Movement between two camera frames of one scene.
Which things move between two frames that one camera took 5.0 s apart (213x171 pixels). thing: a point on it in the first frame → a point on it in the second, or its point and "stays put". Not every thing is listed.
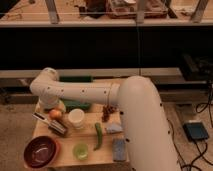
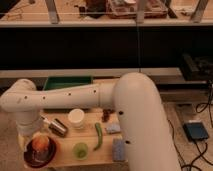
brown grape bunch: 106,110 stays put
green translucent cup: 80,151 stays put
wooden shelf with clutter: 106,13 stays put
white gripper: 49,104 → 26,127
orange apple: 56,114 → 40,142
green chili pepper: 100,135 stays put
